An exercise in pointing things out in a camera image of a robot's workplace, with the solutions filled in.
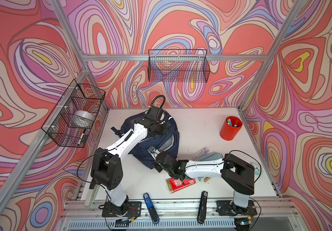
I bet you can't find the navy blue backpack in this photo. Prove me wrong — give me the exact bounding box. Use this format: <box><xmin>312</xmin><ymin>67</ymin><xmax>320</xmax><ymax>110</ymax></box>
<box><xmin>110</xmin><ymin>111</ymin><xmax>181</xmax><ymax>170</ymax></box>

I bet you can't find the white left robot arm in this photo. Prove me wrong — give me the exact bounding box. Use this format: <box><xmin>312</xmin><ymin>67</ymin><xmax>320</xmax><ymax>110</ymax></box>
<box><xmin>91</xmin><ymin>106</ymin><xmax>168</xmax><ymax>207</ymax></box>

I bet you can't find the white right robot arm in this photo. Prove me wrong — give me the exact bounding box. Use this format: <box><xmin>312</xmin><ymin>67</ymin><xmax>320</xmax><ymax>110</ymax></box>
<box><xmin>151</xmin><ymin>151</ymin><xmax>255</xmax><ymax>208</ymax></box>

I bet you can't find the light blue pencil case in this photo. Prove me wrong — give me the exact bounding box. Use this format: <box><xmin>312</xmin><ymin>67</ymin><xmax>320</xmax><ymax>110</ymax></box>
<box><xmin>194</xmin><ymin>151</ymin><xmax>224</xmax><ymax>182</ymax></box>

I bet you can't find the red packet with white label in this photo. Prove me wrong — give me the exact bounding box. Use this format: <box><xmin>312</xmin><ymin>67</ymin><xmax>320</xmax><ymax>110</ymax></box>
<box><xmin>166</xmin><ymin>178</ymin><xmax>196</xmax><ymax>193</ymax></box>

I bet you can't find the clear plastic pen box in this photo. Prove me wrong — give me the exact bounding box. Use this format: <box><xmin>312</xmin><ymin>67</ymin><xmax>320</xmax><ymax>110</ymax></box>
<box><xmin>195</xmin><ymin>147</ymin><xmax>209</xmax><ymax>159</ymax></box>

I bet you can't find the black stapler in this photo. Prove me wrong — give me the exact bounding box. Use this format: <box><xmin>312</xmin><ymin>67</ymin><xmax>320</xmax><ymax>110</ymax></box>
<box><xmin>197</xmin><ymin>191</ymin><xmax>208</xmax><ymax>224</ymax></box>

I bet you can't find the blue stapler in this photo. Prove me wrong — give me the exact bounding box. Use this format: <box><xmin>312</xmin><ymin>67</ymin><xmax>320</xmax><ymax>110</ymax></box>
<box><xmin>143</xmin><ymin>193</ymin><xmax>159</xmax><ymax>225</ymax></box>

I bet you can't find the silver tape roll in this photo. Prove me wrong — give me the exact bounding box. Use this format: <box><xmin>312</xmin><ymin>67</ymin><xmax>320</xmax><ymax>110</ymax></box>
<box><xmin>71</xmin><ymin>110</ymin><xmax>94</xmax><ymax>129</ymax></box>

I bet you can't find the red pen cup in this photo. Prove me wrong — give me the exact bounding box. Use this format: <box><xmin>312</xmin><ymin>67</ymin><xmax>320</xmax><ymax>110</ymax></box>
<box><xmin>220</xmin><ymin>116</ymin><xmax>243</xmax><ymax>141</ymax></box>

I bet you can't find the black marker in left basket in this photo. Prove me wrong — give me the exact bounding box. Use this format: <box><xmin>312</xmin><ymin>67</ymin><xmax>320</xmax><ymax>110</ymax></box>
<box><xmin>77</xmin><ymin>129</ymin><xmax>86</xmax><ymax>146</ymax></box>

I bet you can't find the mint green small clock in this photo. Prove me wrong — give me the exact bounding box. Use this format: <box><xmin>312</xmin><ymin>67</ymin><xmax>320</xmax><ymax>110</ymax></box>
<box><xmin>251</xmin><ymin>162</ymin><xmax>261</xmax><ymax>176</ymax></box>

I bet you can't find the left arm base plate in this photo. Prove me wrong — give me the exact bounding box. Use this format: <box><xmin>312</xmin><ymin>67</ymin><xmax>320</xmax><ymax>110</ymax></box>
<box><xmin>98</xmin><ymin>201</ymin><xmax>142</xmax><ymax>218</ymax></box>

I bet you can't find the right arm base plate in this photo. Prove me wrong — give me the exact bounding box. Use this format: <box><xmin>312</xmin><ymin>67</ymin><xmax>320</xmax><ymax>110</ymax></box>
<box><xmin>216</xmin><ymin>200</ymin><xmax>257</xmax><ymax>217</ymax></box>

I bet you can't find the black wire basket on rear wall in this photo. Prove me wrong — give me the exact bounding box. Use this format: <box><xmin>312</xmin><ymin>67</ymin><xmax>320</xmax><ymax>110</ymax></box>
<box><xmin>148</xmin><ymin>48</ymin><xmax>210</xmax><ymax>83</ymax></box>

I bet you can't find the black wire basket on wall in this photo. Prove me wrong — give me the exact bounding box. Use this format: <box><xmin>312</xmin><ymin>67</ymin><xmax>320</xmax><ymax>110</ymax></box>
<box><xmin>148</xmin><ymin>48</ymin><xmax>210</xmax><ymax>83</ymax></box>
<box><xmin>41</xmin><ymin>80</ymin><xmax>106</xmax><ymax>148</ymax></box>

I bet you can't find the black wire basket on left wall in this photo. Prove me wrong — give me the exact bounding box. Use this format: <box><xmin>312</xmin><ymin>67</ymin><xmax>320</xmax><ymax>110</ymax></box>
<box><xmin>41</xmin><ymin>80</ymin><xmax>106</xmax><ymax>148</ymax></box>

